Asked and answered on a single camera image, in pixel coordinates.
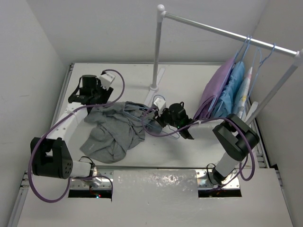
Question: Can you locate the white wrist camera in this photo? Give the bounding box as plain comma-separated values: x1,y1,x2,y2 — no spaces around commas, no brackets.
152,98,166,115
99,72,116,90

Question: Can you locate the blue empty wire hanger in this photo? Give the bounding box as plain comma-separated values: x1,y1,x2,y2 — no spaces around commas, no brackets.
248,43,276,99

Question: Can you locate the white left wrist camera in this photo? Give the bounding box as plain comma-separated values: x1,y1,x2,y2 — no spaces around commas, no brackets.
99,72,116,90

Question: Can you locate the blue hanger under patterned garment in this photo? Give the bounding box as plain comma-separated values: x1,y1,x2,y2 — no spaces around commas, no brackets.
248,47,262,99

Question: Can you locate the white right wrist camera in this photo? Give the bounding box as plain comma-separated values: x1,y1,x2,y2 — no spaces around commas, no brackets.
152,98,166,115

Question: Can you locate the grey adidas t shirt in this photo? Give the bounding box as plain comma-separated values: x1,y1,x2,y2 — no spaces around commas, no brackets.
80,101,148,164

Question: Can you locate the blue hanger under purple garment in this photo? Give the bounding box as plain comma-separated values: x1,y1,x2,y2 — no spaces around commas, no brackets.
208,35,252,112

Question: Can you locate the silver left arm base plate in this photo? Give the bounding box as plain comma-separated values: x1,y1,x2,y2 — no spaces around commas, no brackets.
70,170,114,190

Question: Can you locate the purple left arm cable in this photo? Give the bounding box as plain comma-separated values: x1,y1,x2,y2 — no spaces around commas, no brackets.
27,69,125,203

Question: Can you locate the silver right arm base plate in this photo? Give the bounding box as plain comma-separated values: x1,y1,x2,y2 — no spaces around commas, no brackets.
196,169,240,190

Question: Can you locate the blue hanging garment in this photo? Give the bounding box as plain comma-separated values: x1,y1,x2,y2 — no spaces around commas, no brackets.
212,61,245,118

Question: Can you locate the white metal clothes rack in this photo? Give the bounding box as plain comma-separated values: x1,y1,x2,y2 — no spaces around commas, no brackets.
144,4,303,125

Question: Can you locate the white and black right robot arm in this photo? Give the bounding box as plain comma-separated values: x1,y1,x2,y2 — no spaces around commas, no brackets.
151,98,260,184

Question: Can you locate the light blue wire hanger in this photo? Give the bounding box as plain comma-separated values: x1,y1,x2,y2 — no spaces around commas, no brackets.
123,95,174,135

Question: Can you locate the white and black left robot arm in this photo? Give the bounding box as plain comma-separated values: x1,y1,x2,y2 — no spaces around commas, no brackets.
30,72,115,179

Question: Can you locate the white front cover panel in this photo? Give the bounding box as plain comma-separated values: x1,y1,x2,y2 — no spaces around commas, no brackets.
18,169,292,227

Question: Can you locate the white patterned hanging garment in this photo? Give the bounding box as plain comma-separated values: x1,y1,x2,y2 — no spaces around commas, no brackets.
233,67,252,119

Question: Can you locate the purple hanging garment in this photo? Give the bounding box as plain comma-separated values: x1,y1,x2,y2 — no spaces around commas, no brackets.
194,56,235,120

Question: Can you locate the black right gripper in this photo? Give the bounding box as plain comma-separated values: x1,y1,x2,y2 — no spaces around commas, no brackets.
154,106,180,128

